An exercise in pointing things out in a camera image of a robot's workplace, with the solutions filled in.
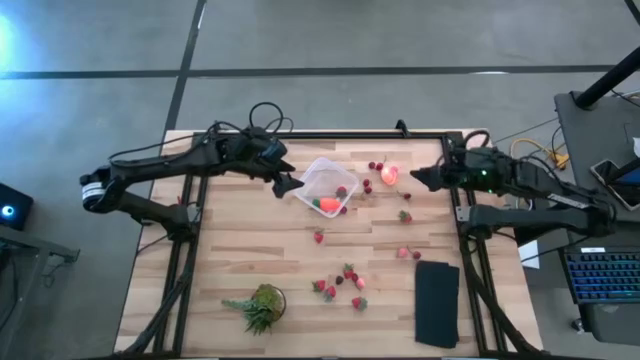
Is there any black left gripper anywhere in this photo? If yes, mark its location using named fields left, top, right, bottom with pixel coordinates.
left=219, top=127, right=305, bottom=199

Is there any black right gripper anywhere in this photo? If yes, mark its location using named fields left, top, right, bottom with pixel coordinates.
left=409, top=146, right=504, bottom=195

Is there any clear plastic tupperware container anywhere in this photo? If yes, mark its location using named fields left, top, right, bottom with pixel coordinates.
left=293, top=156, right=360, bottom=219

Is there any orange toy peach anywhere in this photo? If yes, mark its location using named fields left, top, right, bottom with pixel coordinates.
left=380, top=163, right=401, bottom=187

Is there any orange toy carrot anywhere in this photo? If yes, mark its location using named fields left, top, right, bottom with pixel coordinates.
left=312, top=197, right=343, bottom=213

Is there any black diagonal bar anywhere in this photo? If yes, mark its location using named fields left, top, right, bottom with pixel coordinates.
left=513, top=230, right=547, bottom=247

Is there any white paper sheet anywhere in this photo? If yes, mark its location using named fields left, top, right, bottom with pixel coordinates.
left=518, top=239, right=541, bottom=270

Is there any dark folded cloth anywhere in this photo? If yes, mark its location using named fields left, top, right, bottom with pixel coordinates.
left=414, top=260, right=461, bottom=350

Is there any succulent plant in black bowl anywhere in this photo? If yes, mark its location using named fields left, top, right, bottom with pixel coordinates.
left=221, top=283, right=288, bottom=336

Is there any grey side table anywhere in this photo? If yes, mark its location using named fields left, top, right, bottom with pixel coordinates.
left=553, top=91, right=640, bottom=224

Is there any tablet with white rim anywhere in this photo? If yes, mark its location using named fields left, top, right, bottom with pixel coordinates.
left=589, top=158, right=640, bottom=211

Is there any backlit rainbow keyboard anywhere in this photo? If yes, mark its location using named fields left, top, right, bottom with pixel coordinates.
left=562, top=246, right=640, bottom=306

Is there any black round pole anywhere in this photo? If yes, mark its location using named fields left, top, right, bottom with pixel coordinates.
left=573, top=47, right=640, bottom=110

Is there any grey chair seat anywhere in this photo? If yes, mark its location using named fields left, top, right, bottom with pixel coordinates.
left=572, top=302, right=640, bottom=347

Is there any grey metal stand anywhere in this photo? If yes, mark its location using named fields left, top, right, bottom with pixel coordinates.
left=0, top=224, right=81, bottom=346

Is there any black box with blue light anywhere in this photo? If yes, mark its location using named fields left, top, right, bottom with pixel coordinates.
left=0, top=182, right=35, bottom=231

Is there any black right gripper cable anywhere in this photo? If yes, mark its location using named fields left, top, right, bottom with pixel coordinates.
left=463, top=128, right=492, bottom=151

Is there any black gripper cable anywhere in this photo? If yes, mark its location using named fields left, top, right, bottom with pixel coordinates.
left=463, top=128, right=492, bottom=151
left=207, top=101, right=295, bottom=146

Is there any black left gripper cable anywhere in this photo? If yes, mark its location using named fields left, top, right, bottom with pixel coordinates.
left=207, top=101, right=295, bottom=146

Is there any black aluminium table frame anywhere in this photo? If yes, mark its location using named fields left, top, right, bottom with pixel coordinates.
left=149, top=119, right=509, bottom=357

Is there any yellow cable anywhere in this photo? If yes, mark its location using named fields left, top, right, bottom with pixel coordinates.
left=508, top=137, right=571, bottom=171

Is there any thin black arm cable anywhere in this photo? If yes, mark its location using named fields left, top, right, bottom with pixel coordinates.
left=107, top=133, right=201, bottom=162

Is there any black cable bundle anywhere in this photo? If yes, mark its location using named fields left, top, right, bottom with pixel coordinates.
left=118, top=237, right=197, bottom=357
left=462, top=239, right=547, bottom=357

